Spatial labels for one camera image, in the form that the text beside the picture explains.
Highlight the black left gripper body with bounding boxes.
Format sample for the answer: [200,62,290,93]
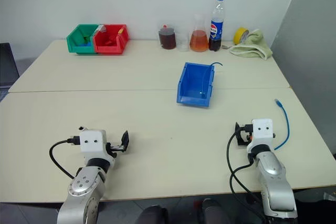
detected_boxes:
[106,142,125,158]

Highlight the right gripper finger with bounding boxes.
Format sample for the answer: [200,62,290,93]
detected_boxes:
[235,122,248,147]

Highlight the blue plastic storage bin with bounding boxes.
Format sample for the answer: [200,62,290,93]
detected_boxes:
[176,62,216,108]

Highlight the dark rounded shape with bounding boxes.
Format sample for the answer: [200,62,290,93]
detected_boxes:
[200,198,232,224]
[137,205,169,224]

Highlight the green plastic storage bin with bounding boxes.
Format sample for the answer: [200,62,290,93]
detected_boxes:
[66,24,101,55]

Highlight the light green towel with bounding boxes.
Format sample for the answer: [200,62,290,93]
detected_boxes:
[228,29,274,61]

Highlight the red plastic storage bin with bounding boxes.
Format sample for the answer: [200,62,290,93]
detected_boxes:
[92,24,130,55]

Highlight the yellow tape roll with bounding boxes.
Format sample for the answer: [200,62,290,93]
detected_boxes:
[233,27,250,46]

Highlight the glass flask of orange liquid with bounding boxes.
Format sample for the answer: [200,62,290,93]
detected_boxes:
[190,14,209,53]

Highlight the grey partition panel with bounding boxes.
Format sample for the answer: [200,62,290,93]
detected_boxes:
[270,0,336,159]

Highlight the small clear plastic cup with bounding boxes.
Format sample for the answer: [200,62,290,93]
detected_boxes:
[176,31,191,52]

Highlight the Pepsi cola plastic bottle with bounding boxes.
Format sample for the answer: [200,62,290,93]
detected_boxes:
[208,0,226,52]

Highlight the beaker of dark brown liquid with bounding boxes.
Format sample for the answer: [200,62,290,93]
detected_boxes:
[158,24,177,50]

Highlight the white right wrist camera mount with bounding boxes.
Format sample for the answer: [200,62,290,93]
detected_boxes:
[247,118,274,154]

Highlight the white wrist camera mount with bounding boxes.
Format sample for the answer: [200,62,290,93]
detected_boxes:
[247,118,274,154]
[79,129,108,161]

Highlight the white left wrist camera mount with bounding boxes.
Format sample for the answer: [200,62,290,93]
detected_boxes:
[79,129,108,161]

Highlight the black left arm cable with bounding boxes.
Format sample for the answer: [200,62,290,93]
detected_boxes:
[49,135,81,180]

